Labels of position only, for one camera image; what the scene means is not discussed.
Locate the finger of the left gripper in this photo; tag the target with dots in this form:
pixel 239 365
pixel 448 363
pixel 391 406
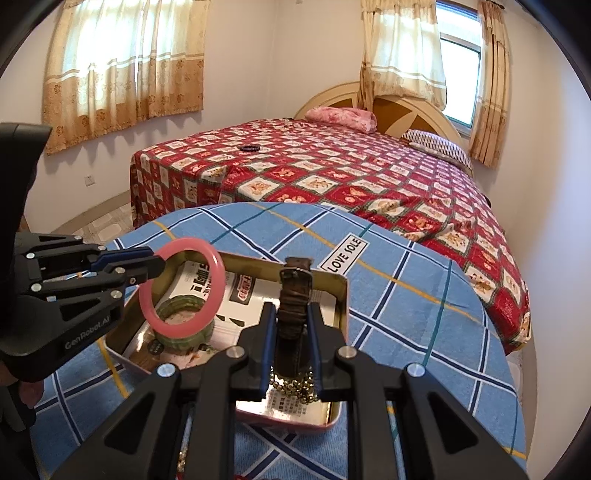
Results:
pixel 107 257
pixel 135 271

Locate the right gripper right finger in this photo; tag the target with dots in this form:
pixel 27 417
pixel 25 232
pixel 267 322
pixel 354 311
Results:
pixel 402 423

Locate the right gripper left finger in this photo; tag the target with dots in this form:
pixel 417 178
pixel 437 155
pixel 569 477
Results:
pixel 180 414

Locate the pink bangle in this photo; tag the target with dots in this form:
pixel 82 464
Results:
pixel 215 295

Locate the green jade bangle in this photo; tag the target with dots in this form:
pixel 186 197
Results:
pixel 178 312

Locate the pink metal tin box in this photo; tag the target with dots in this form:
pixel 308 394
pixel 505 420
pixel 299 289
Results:
pixel 118 339

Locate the printed paper sheet in tin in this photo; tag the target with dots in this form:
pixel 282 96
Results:
pixel 241 307

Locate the blue plaid tablecloth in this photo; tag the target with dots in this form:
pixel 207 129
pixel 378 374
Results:
pixel 406 304

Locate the beige curtain left window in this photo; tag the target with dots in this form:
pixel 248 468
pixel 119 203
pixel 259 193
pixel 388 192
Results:
pixel 114 64

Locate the beige curtain window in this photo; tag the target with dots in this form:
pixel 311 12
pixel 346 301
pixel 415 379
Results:
pixel 402 53
pixel 114 64

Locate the red patterned bedspread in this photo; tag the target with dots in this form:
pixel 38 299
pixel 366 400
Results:
pixel 377 177

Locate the pink floral pillow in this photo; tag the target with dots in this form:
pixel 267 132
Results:
pixel 353 118

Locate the purple plaid pillow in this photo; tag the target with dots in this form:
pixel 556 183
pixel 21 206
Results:
pixel 440 147

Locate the cream wooden headboard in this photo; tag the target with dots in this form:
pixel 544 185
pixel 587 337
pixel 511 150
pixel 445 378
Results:
pixel 394 115

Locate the beige curtain right side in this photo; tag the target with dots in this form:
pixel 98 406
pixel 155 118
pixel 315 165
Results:
pixel 494 88

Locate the beige curtain centre window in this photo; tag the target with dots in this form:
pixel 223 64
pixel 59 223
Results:
pixel 402 53

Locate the window with white frame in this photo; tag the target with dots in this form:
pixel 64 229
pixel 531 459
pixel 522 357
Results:
pixel 461 41

